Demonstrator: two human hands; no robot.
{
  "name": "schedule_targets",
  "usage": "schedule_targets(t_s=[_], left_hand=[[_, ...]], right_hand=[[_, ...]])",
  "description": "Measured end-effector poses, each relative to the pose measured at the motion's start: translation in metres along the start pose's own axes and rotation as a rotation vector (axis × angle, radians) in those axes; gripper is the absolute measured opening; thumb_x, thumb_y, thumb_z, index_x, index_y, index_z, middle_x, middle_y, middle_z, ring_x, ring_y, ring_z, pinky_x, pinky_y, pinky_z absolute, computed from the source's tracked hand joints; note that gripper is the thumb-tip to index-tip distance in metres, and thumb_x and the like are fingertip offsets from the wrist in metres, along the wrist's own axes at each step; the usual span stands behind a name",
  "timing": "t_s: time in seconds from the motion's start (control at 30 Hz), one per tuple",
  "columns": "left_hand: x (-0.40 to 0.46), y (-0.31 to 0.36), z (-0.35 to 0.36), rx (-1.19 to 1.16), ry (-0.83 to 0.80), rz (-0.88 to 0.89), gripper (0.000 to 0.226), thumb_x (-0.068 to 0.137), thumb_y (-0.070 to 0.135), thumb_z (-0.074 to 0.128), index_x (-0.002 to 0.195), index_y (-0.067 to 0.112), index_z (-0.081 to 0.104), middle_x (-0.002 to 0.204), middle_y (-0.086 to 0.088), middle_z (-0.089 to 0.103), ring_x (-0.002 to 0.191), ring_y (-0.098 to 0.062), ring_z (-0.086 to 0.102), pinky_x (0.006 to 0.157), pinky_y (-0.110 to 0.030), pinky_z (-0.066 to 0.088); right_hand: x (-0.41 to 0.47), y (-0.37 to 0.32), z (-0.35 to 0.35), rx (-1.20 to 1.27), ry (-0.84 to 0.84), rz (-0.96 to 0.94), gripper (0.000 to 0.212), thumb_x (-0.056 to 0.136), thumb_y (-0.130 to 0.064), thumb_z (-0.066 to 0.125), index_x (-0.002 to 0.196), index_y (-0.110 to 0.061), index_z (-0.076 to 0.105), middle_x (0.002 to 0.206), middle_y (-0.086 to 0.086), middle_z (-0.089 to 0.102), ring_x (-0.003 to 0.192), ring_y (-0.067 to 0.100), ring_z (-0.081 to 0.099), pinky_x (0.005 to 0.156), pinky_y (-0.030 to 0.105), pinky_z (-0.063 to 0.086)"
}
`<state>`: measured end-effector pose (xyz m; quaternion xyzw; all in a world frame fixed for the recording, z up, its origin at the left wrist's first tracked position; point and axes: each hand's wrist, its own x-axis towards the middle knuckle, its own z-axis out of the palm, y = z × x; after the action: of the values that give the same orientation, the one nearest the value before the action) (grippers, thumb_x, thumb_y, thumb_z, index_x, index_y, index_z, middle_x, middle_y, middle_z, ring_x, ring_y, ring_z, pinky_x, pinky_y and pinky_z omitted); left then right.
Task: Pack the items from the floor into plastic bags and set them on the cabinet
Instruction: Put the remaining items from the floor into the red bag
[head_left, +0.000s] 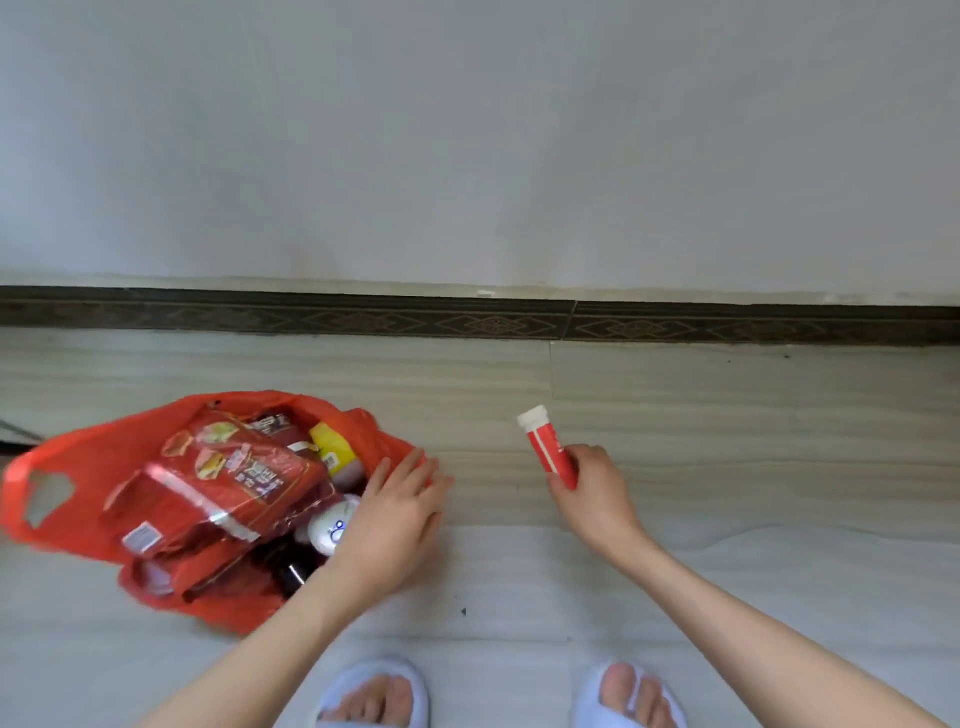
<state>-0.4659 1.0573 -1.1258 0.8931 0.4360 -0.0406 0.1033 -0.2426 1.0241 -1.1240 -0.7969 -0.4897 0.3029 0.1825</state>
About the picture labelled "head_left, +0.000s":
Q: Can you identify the lavender left slipper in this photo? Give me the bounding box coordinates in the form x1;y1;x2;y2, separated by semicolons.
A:
314;657;431;728

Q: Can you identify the person's right foot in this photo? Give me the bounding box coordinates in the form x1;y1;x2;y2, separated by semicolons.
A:
599;663;676;728

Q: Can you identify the black leaning board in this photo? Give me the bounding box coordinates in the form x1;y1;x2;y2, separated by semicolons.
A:
0;419;46;455

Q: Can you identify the person's right hand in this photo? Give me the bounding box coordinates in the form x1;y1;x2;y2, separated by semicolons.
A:
545;443;650;560

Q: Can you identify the lavender right slipper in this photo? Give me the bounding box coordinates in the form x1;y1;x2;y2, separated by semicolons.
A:
569;659;688;728

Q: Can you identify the lavender drink can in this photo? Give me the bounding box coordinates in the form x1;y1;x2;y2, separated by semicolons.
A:
307;494;361;558

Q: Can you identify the red plastic bag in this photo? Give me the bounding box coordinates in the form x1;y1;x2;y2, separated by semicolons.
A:
0;389;420;637

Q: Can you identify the small red bottle white cap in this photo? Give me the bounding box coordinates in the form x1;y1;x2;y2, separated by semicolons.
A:
515;404;579;493

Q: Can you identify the white box yellow edge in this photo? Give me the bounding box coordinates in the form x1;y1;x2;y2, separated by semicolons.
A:
309;422;360;475

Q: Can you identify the brown bottle black cap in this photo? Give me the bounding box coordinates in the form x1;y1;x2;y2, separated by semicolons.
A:
258;539;320;598

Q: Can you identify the person's left hand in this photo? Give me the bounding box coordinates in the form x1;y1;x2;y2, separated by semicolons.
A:
322;448;455;601

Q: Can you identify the person's left forearm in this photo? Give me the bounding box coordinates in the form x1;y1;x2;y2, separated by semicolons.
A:
134;566;376;728

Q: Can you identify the red snack bag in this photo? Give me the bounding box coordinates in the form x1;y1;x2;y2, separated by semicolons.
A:
101;408;339;601

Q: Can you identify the person's right forearm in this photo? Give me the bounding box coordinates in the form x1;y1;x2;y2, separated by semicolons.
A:
618;528;950;728

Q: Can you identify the lavender slipper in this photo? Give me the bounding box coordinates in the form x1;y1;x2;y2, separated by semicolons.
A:
569;659;688;728
314;657;431;728

